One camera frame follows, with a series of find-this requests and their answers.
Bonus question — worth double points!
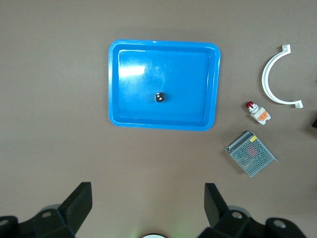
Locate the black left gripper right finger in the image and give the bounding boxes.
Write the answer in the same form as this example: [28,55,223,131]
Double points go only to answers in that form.
[198,182,308,238]

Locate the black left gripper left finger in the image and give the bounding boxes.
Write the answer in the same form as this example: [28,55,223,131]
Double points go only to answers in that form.
[0,181,93,238]

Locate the perforated metal power supply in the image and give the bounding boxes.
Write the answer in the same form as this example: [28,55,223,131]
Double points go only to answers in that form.
[224,130,278,178]

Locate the white curved pipe clamp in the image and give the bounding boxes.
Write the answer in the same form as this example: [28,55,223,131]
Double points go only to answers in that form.
[262,44,304,109]

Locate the blue plastic tray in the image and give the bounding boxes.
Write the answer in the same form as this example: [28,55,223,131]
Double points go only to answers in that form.
[107,39,221,132]

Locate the red push button switch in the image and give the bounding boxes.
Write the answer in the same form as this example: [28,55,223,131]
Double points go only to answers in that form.
[245,101,272,125]

